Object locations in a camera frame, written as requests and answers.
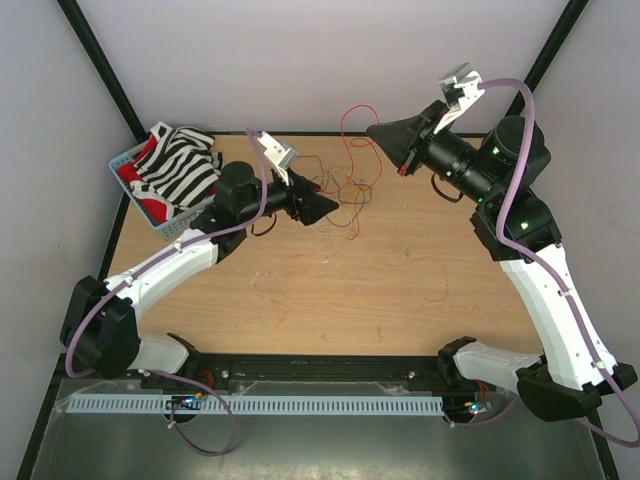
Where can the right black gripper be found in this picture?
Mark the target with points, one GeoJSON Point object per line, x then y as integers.
{"type": "Point", "coordinates": [402, 137]}

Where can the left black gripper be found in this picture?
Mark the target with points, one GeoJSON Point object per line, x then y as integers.
{"type": "Point", "coordinates": [312, 205]}

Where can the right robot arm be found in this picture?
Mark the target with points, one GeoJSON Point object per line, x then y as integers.
{"type": "Point", "coordinates": [564, 381]}

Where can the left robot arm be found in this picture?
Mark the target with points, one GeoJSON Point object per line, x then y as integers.
{"type": "Point", "coordinates": [100, 330]}

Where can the black white striped cloth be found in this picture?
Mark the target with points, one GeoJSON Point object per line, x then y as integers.
{"type": "Point", "coordinates": [183, 167]}

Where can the light blue plastic basket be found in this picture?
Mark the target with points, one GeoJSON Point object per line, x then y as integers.
{"type": "Point", "coordinates": [183, 215]}

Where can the red cloth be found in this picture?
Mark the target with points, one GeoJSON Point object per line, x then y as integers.
{"type": "Point", "coordinates": [154, 205]}

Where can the left circuit board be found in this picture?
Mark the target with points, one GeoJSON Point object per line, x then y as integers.
{"type": "Point", "coordinates": [184, 402]}

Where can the circuit board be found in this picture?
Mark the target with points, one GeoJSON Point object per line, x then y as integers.
{"type": "Point", "coordinates": [184, 402]}
{"type": "Point", "coordinates": [477, 407]}

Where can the right circuit board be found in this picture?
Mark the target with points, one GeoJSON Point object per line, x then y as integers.
{"type": "Point", "coordinates": [477, 407]}

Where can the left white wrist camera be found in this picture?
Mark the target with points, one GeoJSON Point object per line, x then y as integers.
{"type": "Point", "coordinates": [279, 154]}

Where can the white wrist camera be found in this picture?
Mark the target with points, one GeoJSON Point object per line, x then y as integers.
{"type": "Point", "coordinates": [461, 90]}
{"type": "Point", "coordinates": [279, 154]}

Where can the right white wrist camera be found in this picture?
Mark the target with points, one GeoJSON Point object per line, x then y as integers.
{"type": "Point", "coordinates": [461, 90]}

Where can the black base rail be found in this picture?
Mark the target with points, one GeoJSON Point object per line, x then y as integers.
{"type": "Point", "coordinates": [320, 367]}

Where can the black frame post right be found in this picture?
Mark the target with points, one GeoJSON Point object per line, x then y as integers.
{"type": "Point", "coordinates": [559, 33]}

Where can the black frame post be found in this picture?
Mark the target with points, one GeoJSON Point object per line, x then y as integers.
{"type": "Point", "coordinates": [559, 33]}
{"type": "Point", "coordinates": [92, 47]}

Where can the light blue slotted cable duct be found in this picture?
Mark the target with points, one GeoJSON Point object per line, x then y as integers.
{"type": "Point", "coordinates": [262, 405]}

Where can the black frame post left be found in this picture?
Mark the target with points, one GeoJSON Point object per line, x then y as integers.
{"type": "Point", "coordinates": [92, 47]}

